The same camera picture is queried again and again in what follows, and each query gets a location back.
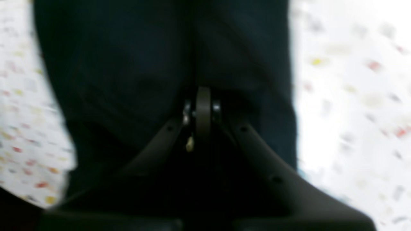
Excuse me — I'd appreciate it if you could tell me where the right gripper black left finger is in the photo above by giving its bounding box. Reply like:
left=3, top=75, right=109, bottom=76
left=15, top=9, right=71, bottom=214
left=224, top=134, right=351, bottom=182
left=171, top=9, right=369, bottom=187
left=39, top=87, right=204, bottom=231

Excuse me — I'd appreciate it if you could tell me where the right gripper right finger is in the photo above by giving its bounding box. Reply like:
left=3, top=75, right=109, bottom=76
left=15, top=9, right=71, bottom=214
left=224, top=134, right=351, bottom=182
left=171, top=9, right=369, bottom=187
left=204, top=88, right=376, bottom=231

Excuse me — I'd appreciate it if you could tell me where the black t-shirt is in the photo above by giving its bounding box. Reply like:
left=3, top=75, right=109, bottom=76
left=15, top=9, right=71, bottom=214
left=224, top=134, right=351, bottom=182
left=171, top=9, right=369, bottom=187
left=34, top=0, right=297, bottom=198

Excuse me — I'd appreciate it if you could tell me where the terrazzo pattern tablecloth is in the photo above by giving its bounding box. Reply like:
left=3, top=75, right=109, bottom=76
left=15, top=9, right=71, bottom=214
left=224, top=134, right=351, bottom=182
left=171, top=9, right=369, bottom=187
left=1, top=0, right=411, bottom=231

